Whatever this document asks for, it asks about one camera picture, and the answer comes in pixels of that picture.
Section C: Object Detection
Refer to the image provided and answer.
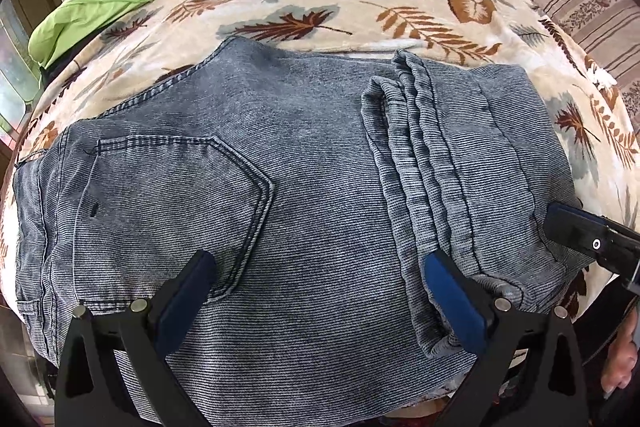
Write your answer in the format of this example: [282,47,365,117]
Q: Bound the grey-blue denim pants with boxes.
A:
[12,36,597,375]

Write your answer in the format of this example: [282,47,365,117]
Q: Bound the leaf print blanket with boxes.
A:
[0,0,640,323]

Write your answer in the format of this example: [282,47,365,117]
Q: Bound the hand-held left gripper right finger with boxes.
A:
[424,249,587,427]

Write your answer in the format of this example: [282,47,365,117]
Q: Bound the striped floral cushion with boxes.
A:
[527,0,640,94]

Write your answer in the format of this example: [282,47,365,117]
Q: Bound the person's right hand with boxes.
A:
[599,321,640,394]

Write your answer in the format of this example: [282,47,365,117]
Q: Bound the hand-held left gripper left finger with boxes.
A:
[54,249,218,427]

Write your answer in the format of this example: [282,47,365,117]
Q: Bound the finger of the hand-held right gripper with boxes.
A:
[542,202,610,262]

